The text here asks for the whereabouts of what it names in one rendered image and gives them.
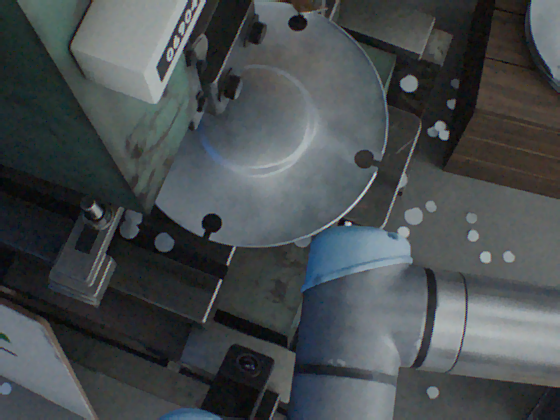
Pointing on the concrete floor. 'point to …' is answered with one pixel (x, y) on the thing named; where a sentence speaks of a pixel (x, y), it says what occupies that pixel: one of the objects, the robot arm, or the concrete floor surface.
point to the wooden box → (504, 107)
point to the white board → (38, 359)
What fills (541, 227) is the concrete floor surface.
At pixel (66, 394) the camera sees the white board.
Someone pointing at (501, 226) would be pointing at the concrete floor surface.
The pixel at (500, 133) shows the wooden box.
